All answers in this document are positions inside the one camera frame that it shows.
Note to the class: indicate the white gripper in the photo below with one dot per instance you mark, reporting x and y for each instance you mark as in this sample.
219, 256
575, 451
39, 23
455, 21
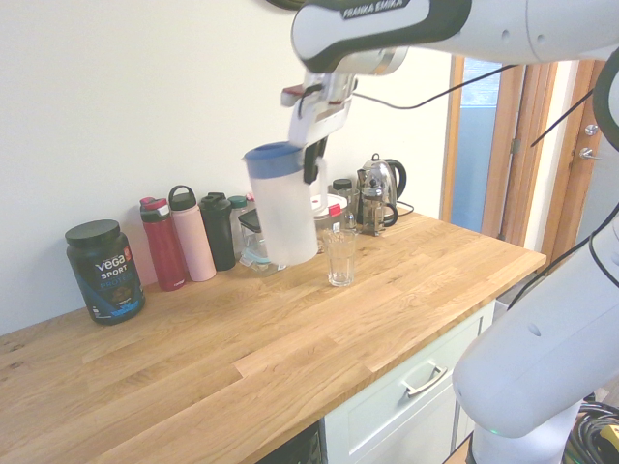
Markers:
321, 121

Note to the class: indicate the translucent pitcher with blue lid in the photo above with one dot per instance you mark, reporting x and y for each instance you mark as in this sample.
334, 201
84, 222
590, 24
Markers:
283, 217

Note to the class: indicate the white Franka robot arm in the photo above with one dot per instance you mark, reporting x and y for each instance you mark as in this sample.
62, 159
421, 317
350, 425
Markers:
532, 29

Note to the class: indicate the pink water bottle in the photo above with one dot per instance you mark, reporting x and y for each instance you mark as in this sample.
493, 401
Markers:
193, 241

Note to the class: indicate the red water bottle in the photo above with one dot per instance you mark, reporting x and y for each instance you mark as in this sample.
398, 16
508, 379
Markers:
164, 251

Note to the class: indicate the jar with round black lid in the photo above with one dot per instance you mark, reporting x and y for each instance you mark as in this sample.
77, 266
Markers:
342, 186

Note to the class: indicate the cereal container with white lid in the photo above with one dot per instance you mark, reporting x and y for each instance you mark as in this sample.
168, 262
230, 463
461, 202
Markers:
329, 215

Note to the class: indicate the clear glass mug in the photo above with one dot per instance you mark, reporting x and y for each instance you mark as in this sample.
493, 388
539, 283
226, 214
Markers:
351, 217

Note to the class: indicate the stainless steel electric kettle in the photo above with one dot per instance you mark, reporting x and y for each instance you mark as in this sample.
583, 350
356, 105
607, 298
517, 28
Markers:
389, 179

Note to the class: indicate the glass french press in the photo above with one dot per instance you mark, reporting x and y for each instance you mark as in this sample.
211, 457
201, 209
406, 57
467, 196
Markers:
377, 208

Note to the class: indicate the clear jar with green lid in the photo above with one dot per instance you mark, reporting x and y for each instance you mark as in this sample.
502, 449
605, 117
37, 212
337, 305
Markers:
238, 210

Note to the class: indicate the square container with black lid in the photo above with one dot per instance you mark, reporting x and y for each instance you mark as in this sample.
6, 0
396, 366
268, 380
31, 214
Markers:
250, 227

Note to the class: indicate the clear faceted drinking glass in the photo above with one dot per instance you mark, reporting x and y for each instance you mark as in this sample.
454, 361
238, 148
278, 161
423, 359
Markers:
341, 261

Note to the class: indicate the black shaker bottle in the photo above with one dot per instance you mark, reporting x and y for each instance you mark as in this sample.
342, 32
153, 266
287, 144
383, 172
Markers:
218, 232

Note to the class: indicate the black protein powder tub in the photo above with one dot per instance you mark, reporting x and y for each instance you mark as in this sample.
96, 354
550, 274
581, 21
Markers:
106, 275

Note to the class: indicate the white cabinet drawer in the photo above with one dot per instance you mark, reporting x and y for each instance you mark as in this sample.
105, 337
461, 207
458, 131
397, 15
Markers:
387, 415

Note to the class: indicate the silver door lock knob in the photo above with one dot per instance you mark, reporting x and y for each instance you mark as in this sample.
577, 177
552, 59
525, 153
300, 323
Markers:
591, 129

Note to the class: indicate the black dishwasher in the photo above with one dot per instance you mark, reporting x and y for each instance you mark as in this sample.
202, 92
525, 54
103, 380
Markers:
300, 444

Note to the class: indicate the yellow power strip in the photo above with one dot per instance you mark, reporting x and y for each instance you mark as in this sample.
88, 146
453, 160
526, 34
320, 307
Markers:
610, 444

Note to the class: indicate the dark round wall clock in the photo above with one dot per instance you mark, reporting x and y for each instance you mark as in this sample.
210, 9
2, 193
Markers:
283, 3

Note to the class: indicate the wooden door frame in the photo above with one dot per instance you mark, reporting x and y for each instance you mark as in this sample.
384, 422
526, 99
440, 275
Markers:
527, 169

